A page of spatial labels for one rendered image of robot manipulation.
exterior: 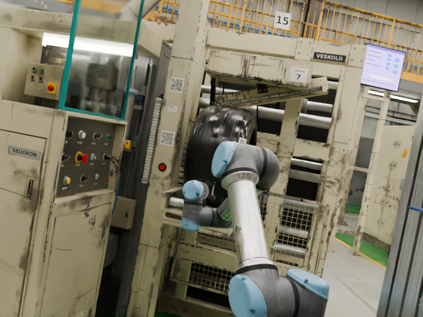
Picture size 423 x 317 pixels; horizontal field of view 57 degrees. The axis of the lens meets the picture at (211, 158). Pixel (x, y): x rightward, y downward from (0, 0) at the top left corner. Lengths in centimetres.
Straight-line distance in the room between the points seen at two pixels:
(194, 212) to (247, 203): 43
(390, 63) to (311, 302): 507
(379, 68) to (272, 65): 363
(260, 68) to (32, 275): 157
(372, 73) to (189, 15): 393
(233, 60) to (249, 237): 147
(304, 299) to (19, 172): 118
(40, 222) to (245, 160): 89
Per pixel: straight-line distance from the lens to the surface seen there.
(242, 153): 118
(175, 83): 214
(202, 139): 188
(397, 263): 104
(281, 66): 232
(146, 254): 223
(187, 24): 220
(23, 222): 173
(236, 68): 235
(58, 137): 162
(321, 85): 244
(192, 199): 148
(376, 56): 584
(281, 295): 103
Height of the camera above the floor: 126
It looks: 3 degrees down
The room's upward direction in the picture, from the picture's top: 10 degrees clockwise
